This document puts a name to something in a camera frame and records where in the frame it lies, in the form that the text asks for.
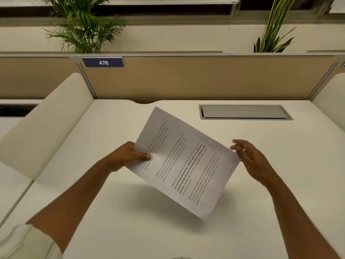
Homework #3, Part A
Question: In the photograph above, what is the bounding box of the white printed paper sheet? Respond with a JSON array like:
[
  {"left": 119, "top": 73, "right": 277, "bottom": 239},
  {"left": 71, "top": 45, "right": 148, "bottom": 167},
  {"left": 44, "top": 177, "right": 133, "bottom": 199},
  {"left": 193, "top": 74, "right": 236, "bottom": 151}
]
[{"left": 126, "top": 106, "right": 240, "bottom": 221}]

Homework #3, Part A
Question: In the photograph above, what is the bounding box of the light green shirt sleeve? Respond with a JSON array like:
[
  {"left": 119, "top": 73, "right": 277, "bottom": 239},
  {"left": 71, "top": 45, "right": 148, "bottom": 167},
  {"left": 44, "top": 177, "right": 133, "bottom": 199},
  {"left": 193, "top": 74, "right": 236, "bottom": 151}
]
[{"left": 0, "top": 224, "right": 63, "bottom": 259}]

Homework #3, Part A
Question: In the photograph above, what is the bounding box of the green palm plant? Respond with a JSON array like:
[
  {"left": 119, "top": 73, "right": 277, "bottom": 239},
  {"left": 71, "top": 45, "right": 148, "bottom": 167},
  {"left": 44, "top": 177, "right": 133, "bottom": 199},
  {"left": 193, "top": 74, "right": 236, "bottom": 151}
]
[{"left": 42, "top": 0, "right": 130, "bottom": 54}]

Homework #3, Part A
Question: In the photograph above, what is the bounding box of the green snake plant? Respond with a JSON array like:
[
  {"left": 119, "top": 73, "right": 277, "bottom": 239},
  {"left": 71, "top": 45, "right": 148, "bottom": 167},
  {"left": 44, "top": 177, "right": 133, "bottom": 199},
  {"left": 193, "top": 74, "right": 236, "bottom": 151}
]
[{"left": 253, "top": 0, "right": 298, "bottom": 53}]

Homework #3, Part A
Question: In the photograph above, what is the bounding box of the person's left hand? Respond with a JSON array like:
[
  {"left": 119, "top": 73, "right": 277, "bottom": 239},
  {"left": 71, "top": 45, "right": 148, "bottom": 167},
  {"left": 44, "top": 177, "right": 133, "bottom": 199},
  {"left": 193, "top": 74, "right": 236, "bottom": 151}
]
[{"left": 107, "top": 141, "right": 152, "bottom": 173}]

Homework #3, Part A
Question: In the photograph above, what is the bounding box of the white rounded side divider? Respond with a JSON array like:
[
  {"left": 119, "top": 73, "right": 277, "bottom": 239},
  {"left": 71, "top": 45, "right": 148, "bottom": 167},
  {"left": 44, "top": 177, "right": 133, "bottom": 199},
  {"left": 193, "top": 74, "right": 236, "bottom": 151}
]
[
  {"left": 312, "top": 73, "right": 345, "bottom": 118},
  {"left": 0, "top": 72, "right": 94, "bottom": 181}
]

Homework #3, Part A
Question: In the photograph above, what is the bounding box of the window with dark glass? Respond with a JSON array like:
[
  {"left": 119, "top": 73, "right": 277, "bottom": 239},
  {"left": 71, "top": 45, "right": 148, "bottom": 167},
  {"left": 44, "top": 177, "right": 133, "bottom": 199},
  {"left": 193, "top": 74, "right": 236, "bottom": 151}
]
[{"left": 0, "top": 0, "right": 345, "bottom": 18}]

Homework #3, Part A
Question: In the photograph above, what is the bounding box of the person's right hand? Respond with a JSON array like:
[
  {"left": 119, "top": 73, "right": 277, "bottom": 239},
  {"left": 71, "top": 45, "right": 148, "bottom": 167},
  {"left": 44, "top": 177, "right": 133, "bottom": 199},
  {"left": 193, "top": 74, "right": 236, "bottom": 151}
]
[{"left": 230, "top": 139, "right": 273, "bottom": 187}]

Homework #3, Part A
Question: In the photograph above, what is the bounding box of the grey desk cable tray cover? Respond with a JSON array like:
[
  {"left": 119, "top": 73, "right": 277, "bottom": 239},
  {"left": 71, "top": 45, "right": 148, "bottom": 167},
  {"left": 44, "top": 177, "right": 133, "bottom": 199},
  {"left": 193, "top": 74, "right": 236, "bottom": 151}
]
[{"left": 199, "top": 104, "right": 294, "bottom": 121}]

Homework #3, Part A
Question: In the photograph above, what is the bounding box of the person's right forearm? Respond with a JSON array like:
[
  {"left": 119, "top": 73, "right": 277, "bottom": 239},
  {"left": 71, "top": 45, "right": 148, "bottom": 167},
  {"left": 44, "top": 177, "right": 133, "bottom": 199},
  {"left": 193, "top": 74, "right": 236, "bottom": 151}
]
[{"left": 258, "top": 170, "right": 342, "bottom": 259}]

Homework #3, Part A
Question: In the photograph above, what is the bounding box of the blue desk label plate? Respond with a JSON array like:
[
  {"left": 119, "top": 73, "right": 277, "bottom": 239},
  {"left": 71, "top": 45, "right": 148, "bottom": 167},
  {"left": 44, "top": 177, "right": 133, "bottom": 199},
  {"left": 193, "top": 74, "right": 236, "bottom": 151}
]
[{"left": 82, "top": 57, "right": 125, "bottom": 68}]

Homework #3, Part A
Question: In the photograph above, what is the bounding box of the beige desk partition panel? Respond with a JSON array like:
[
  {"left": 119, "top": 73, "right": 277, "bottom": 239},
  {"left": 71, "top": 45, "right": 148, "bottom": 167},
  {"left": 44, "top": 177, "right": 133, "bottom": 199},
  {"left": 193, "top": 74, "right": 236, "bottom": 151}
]
[
  {"left": 76, "top": 53, "right": 338, "bottom": 104},
  {"left": 0, "top": 55, "right": 82, "bottom": 100}
]

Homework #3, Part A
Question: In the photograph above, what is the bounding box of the person's left forearm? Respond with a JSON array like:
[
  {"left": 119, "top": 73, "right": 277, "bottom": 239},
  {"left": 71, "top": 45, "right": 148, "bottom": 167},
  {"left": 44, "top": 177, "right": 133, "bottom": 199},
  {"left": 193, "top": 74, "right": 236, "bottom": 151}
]
[{"left": 26, "top": 157, "right": 119, "bottom": 254}]

